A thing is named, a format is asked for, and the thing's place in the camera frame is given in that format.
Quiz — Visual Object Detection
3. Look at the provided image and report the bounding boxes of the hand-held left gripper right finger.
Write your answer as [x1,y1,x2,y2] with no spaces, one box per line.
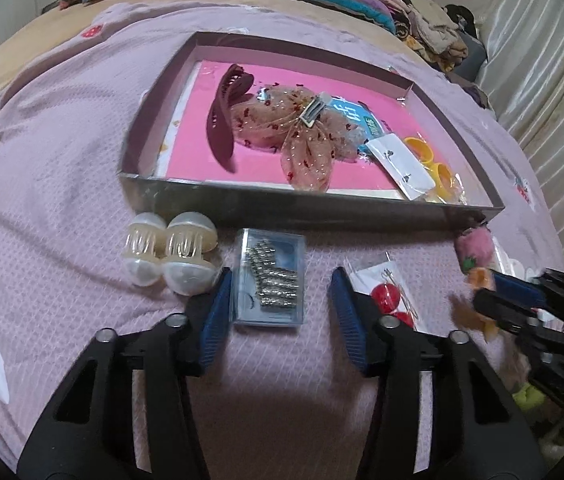
[329,266,548,480]

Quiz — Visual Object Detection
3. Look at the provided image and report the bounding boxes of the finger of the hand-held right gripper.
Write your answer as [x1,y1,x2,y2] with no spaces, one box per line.
[473,289,538,336]
[493,270,563,308]

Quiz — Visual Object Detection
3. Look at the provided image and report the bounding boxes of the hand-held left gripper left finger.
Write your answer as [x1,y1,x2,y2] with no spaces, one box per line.
[16,266,233,480]

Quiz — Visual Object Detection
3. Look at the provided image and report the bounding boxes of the red ball earrings packet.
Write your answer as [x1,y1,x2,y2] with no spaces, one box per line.
[344,252,421,334]

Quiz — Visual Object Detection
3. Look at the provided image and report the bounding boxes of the pink pompom hair tie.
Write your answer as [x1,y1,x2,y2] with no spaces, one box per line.
[453,227,494,275]

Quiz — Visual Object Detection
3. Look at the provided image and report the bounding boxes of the pearl white round hair claw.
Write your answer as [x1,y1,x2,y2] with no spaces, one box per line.
[162,210,221,296]
[122,211,169,287]

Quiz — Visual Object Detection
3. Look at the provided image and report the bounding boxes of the clear box of silver clips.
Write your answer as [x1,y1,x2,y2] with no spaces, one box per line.
[231,228,307,330]

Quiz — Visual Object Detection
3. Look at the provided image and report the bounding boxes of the shallow grey cardboard box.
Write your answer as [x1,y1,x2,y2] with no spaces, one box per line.
[118,31,507,234]

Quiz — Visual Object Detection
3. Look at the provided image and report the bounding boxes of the yellow rings packet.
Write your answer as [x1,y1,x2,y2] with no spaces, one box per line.
[404,135,469,206]

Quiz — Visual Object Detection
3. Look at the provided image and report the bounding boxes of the sheer dotted bow hair clip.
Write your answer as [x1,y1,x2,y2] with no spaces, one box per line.
[232,85,371,194]

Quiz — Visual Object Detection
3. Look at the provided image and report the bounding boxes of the white earring card packet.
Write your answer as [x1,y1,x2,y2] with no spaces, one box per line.
[364,132,436,202]

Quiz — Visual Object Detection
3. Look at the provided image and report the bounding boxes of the dark red hair claw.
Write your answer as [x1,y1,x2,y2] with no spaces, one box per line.
[205,62,257,174]

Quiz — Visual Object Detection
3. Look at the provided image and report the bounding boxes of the green garment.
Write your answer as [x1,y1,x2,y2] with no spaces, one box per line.
[512,382,549,412]

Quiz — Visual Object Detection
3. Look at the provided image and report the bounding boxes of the cream satin curtain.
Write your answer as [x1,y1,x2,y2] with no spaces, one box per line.
[477,0,564,271]

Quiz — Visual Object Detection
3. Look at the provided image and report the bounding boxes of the pink printed quilt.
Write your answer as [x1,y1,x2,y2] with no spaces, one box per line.
[0,0,564,480]

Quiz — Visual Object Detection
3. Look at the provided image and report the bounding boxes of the pile of clothes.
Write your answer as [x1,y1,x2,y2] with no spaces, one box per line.
[354,0,493,111]

